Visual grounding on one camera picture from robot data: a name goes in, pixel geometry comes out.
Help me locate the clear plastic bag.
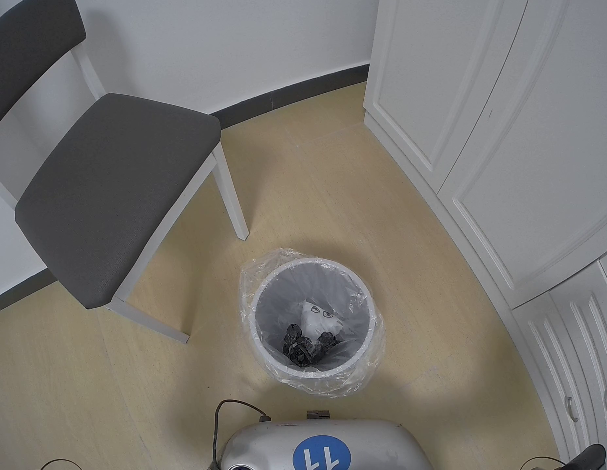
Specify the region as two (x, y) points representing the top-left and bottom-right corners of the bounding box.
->
(240, 247), (386, 398)

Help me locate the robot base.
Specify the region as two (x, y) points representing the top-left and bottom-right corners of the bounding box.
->
(220, 409), (434, 470)

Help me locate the white chair with grey seat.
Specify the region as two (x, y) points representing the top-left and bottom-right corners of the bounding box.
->
(0, 0), (250, 345)

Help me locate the white printed wrapper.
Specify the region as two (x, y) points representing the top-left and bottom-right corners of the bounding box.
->
(298, 300), (345, 344)

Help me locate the white wardrobe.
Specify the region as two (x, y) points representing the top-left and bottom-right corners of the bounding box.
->
(363, 0), (607, 451)

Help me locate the crumpled black plastic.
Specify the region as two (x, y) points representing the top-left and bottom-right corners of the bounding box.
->
(282, 323), (342, 365)

